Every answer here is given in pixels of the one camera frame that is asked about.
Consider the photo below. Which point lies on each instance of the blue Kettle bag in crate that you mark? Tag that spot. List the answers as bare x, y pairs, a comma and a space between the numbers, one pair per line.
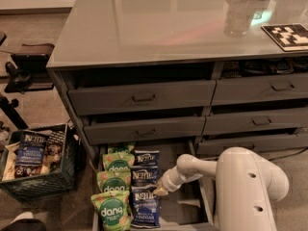
31, 149

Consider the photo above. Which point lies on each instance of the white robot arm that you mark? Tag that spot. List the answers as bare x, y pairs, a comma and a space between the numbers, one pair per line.
246, 185

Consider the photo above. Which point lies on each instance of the bottom right drawer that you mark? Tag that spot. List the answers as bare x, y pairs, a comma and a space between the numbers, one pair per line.
257, 144

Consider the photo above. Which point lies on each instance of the open bottom left drawer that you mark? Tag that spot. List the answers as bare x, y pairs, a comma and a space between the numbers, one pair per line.
185, 209

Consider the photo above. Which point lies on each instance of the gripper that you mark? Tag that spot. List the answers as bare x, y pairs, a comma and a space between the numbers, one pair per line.
168, 181

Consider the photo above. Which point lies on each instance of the middle left drawer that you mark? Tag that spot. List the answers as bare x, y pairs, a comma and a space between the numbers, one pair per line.
143, 130

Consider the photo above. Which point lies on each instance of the black white marker tag board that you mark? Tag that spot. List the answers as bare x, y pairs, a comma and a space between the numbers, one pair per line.
289, 37

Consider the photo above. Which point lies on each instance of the middle right drawer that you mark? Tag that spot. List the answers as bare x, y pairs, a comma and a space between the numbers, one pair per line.
256, 121

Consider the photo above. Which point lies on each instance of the dark plastic crate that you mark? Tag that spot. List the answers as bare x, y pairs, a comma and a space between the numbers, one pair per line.
60, 180

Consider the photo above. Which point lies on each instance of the back green Dang chip bag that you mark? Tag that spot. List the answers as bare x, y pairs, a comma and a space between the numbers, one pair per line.
114, 148

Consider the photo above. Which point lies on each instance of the green dang chip bag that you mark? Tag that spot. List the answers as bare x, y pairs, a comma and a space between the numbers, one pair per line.
114, 180
113, 209
118, 161
114, 148

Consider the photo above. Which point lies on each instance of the top left drawer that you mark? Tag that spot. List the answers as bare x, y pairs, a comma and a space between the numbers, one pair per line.
141, 97

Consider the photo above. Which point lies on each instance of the top right drawer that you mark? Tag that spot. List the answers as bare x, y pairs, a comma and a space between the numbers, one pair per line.
261, 88

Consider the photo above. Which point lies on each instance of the white shoe tip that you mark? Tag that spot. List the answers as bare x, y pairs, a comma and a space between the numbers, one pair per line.
25, 215

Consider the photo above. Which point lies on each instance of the blue kettle chip bag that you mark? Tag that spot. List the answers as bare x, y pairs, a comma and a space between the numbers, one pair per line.
143, 176
145, 207
146, 158

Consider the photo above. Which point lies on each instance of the front green Dang chip bag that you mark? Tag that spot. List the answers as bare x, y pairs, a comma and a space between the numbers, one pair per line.
113, 209

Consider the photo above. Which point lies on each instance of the grey drawer cabinet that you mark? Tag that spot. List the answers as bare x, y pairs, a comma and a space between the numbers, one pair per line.
129, 42

